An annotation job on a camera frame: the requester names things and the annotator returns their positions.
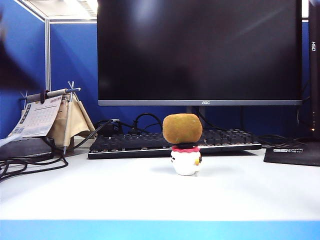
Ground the brown fuzzy kiwi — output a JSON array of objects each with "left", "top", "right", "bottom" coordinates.
[{"left": 162, "top": 113, "right": 204, "bottom": 145}]

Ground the white doll with flat red hat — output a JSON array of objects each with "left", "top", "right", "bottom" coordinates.
[{"left": 170, "top": 142, "right": 202, "bottom": 177}]

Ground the black flat device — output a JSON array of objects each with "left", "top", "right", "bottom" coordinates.
[{"left": 0, "top": 137, "right": 54, "bottom": 161}]

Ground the black mechanical keyboard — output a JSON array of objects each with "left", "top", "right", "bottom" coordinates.
[{"left": 87, "top": 128, "right": 263, "bottom": 160}]

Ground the black usb hub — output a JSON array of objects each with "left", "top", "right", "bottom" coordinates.
[{"left": 95, "top": 119, "right": 124, "bottom": 138}]

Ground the black AOC monitor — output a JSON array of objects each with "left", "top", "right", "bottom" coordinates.
[{"left": 96, "top": 0, "right": 303, "bottom": 107}]

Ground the beige fabric tent stand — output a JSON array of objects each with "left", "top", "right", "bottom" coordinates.
[{"left": 19, "top": 80, "right": 97, "bottom": 155}]

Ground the paper desk calendar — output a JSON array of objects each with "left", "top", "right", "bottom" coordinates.
[{"left": 6, "top": 94, "right": 63, "bottom": 139}]

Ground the black mouse pad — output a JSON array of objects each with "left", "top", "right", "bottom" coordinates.
[{"left": 263, "top": 146, "right": 320, "bottom": 167}]

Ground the black HSD monitor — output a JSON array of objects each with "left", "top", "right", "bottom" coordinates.
[{"left": 308, "top": 0, "right": 320, "bottom": 141}]

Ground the black looping cable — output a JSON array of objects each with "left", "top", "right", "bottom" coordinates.
[{"left": 134, "top": 112, "right": 165, "bottom": 134}]

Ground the black cable bundle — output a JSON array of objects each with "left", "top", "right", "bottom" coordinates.
[
  {"left": 0, "top": 138, "right": 70, "bottom": 184},
  {"left": 258, "top": 133, "right": 311, "bottom": 149}
]

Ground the aluminium partition post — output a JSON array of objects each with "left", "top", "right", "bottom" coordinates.
[{"left": 44, "top": 17, "right": 52, "bottom": 92}]

